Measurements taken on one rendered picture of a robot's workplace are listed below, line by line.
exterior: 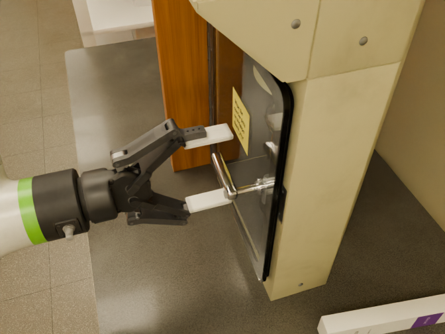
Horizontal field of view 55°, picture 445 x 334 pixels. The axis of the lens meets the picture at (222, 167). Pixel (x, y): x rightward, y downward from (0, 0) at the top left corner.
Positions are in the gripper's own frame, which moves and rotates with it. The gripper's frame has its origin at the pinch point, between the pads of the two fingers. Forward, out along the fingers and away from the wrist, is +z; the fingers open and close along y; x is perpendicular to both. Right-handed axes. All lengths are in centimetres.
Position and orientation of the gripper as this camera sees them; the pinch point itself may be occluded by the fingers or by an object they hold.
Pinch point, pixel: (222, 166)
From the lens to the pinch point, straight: 64.4
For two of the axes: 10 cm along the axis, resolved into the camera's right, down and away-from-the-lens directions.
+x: -3.1, -6.7, 6.7
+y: 0.0, -7.1, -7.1
